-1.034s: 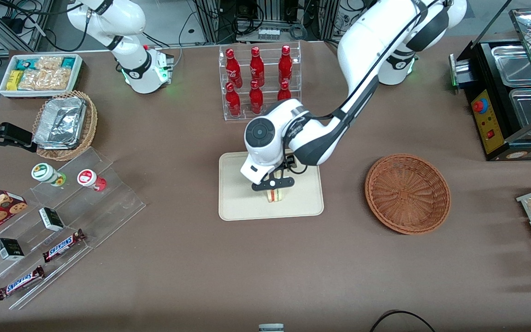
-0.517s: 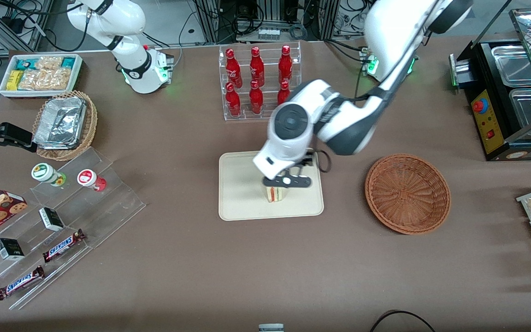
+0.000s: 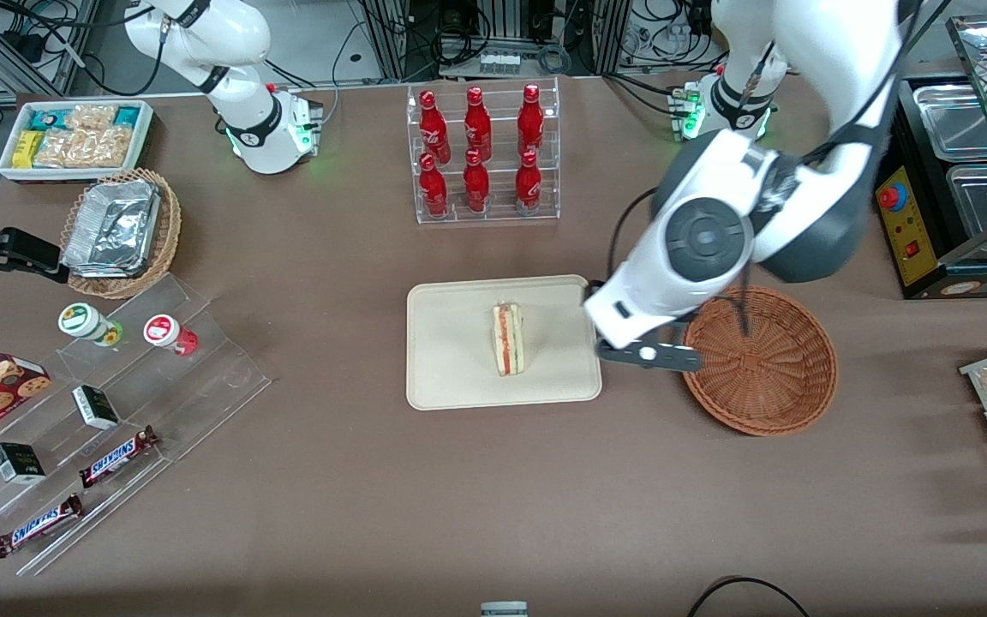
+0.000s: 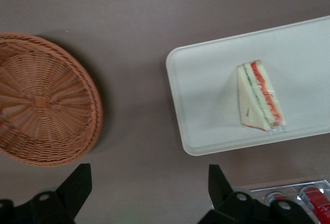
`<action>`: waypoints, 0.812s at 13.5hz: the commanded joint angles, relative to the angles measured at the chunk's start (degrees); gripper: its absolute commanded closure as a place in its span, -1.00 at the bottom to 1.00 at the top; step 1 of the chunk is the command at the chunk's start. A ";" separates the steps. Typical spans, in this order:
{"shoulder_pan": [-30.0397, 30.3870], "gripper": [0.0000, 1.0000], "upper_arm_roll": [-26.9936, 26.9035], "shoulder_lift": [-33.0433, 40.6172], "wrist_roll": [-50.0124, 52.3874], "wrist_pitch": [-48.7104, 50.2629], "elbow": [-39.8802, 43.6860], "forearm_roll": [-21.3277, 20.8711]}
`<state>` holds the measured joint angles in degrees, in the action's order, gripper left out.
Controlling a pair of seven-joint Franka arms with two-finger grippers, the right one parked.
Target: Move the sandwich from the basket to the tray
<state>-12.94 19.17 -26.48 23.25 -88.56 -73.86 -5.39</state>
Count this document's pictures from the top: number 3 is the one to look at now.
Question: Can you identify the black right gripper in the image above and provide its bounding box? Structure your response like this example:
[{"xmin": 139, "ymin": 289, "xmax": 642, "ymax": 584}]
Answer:
[{"xmin": 0, "ymin": 219, "xmax": 72, "ymax": 290}]

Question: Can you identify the triangular sandwich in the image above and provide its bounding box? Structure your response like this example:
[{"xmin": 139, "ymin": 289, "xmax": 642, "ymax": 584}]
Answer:
[{"xmin": 491, "ymin": 300, "xmax": 527, "ymax": 379}]

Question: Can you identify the oval light wicker basket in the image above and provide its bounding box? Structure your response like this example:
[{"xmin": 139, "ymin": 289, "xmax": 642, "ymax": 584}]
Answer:
[{"xmin": 60, "ymin": 167, "xmax": 183, "ymax": 301}]

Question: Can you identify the beige plastic tray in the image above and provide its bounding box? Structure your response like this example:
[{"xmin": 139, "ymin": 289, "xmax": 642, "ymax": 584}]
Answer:
[{"xmin": 406, "ymin": 274, "xmax": 603, "ymax": 411}]

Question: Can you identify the round brown wicker basket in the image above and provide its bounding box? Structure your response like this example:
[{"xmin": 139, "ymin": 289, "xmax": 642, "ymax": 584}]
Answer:
[{"xmin": 679, "ymin": 285, "xmax": 839, "ymax": 438}]

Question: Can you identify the stack of foil trays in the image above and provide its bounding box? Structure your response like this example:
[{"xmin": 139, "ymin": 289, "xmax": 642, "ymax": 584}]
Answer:
[{"xmin": 62, "ymin": 178, "xmax": 162, "ymax": 280}]

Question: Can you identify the white rectangular snack bin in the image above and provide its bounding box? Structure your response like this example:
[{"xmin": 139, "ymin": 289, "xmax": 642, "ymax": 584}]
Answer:
[{"xmin": 0, "ymin": 99, "xmax": 156, "ymax": 185}]

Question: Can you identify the white jar green label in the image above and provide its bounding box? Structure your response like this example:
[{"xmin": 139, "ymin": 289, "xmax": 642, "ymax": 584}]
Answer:
[{"xmin": 57, "ymin": 303, "xmax": 125, "ymax": 349}]

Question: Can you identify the yellow snack packet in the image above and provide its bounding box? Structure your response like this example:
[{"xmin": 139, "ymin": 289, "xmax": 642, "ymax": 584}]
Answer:
[{"xmin": 12, "ymin": 130, "xmax": 45, "ymax": 170}]

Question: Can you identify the clear bag of crackers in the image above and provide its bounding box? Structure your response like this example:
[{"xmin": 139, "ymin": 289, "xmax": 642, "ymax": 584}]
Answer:
[
  {"xmin": 82, "ymin": 126, "xmax": 135, "ymax": 169},
  {"xmin": 33, "ymin": 130, "xmax": 88, "ymax": 170},
  {"xmin": 65, "ymin": 104, "xmax": 120, "ymax": 132}
]

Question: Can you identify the clear acrylic bottle rack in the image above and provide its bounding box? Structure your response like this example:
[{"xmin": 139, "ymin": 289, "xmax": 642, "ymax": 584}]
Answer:
[{"xmin": 406, "ymin": 75, "xmax": 561, "ymax": 226}]

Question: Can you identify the red cola bottle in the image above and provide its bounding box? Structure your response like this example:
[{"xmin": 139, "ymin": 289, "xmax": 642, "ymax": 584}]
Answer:
[
  {"xmin": 517, "ymin": 83, "xmax": 545, "ymax": 160},
  {"xmin": 464, "ymin": 86, "xmax": 494, "ymax": 164},
  {"xmin": 419, "ymin": 89, "xmax": 452, "ymax": 165},
  {"xmin": 418, "ymin": 153, "xmax": 450, "ymax": 218},
  {"xmin": 463, "ymin": 149, "xmax": 492, "ymax": 214},
  {"xmin": 514, "ymin": 149, "xmax": 543, "ymax": 216}
]

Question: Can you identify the white jar red label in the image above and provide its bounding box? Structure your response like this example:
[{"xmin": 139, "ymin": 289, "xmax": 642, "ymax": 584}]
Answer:
[{"xmin": 142, "ymin": 314, "xmax": 200, "ymax": 358}]

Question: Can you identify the small black box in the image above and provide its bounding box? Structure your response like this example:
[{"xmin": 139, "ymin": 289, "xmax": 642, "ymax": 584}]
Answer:
[
  {"xmin": 0, "ymin": 441, "xmax": 48, "ymax": 486},
  {"xmin": 71, "ymin": 385, "xmax": 123, "ymax": 432}
]

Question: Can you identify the clear acrylic stepped stand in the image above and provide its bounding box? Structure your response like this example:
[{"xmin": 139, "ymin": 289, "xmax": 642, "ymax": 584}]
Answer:
[{"xmin": 0, "ymin": 273, "xmax": 272, "ymax": 578}]

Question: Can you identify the Snickers chocolate bar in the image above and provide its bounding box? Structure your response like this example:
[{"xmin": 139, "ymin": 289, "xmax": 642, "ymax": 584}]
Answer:
[
  {"xmin": 0, "ymin": 492, "xmax": 86, "ymax": 560},
  {"xmin": 77, "ymin": 425, "xmax": 161, "ymax": 490}
]

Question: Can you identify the black yellow food warmer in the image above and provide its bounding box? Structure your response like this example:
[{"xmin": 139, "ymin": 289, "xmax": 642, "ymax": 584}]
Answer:
[{"xmin": 874, "ymin": 13, "xmax": 987, "ymax": 302}]

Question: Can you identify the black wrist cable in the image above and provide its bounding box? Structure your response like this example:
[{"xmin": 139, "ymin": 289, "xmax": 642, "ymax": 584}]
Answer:
[{"xmin": 607, "ymin": 190, "xmax": 661, "ymax": 284}]

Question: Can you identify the dark grey wrist camera bar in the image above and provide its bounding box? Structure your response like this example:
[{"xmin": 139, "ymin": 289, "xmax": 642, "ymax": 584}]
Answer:
[{"xmin": 594, "ymin": 340, "xmax": 706, "ymax": 372}]

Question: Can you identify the black cable loop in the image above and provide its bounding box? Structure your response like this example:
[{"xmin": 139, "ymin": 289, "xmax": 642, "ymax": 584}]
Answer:
[{"xmin": 685, "ymin": 575, "xmax": 812, "ymax": 617}]

